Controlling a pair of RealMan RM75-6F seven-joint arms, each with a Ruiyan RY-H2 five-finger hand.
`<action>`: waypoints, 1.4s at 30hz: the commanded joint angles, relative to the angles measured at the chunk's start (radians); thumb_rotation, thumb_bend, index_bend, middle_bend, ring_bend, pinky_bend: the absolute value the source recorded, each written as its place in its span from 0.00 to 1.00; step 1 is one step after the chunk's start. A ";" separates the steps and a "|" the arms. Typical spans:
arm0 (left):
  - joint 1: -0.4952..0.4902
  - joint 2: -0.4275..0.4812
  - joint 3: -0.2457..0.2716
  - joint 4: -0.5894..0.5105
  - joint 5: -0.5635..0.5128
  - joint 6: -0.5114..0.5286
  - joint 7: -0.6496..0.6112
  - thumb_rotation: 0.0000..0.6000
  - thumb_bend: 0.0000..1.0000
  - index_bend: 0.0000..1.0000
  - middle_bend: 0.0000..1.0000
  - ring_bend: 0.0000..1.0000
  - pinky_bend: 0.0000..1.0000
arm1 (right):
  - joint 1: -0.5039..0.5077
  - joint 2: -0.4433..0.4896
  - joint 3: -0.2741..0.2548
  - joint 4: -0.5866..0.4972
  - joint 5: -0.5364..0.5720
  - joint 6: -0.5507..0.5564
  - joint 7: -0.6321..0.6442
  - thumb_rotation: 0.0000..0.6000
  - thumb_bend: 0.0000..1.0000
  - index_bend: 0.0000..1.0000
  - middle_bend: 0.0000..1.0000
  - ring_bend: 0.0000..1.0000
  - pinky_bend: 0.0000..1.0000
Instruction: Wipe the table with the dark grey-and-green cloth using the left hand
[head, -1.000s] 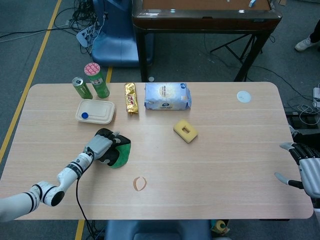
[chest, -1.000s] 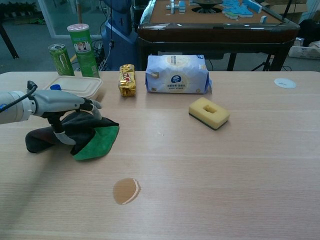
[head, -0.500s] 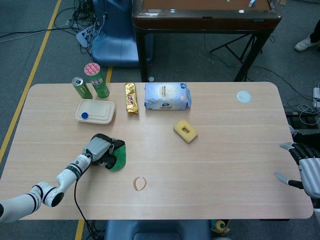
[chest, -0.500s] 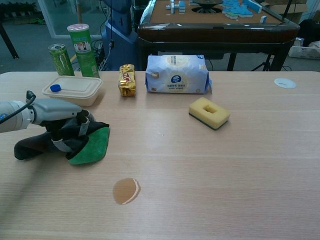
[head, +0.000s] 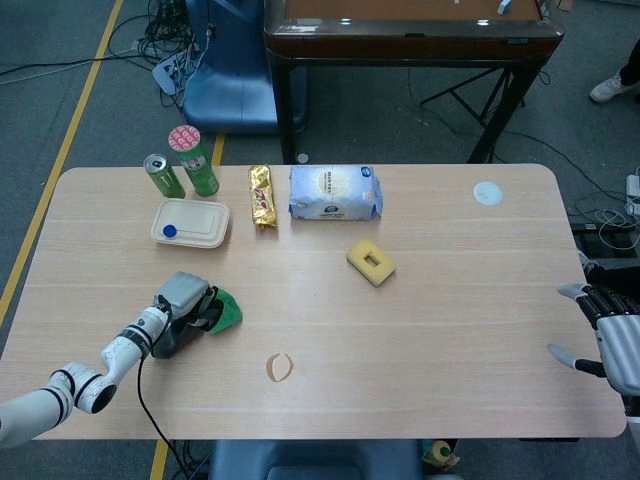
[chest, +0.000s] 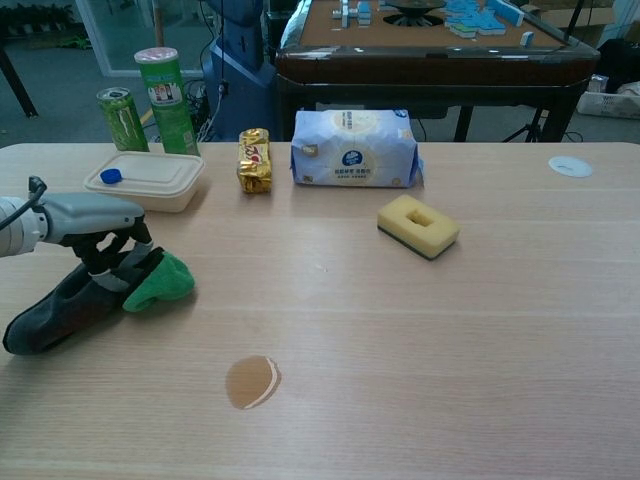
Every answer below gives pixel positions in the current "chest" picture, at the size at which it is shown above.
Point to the green and black cloth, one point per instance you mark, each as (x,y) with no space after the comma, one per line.
(65,310)

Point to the black tripod stand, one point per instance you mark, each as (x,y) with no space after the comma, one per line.
(532,127)

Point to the black mahjong table centrepiece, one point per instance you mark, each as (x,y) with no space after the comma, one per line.
(412,10)

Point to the blue mahjong tile pile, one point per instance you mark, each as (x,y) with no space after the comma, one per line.
(480,20)

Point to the black table leg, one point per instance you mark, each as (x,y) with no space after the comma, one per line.
(17,82)

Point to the beige lidded lunch box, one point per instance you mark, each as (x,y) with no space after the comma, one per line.
(150,180)

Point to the black bag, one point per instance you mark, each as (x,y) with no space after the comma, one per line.
(620,62)

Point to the gold snack packet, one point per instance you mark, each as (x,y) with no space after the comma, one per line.
(255,160)

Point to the blue bottle cap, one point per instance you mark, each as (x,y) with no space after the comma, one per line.
(111,176)

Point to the standing mahjong tile row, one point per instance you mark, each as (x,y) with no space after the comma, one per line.
(352,12)

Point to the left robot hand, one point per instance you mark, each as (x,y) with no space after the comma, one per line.
(95,212)

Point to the green drink can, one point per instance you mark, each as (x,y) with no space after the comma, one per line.
(122,122)

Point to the blue machine base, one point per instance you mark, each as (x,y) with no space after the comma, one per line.
(240,65)

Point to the white plastic basket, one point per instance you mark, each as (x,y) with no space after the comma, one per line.
(607,105)

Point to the dark wooden mahjong table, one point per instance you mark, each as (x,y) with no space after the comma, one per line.
(430,70)

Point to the green chips tube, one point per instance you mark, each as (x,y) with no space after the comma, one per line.
(167,105)

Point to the blue white mahjong tile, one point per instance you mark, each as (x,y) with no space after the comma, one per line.
(527,38)

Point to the yellow sponge with hole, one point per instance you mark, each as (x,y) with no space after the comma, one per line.
(400,222)

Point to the blue tissue pack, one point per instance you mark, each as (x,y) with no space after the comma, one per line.
(355,150)

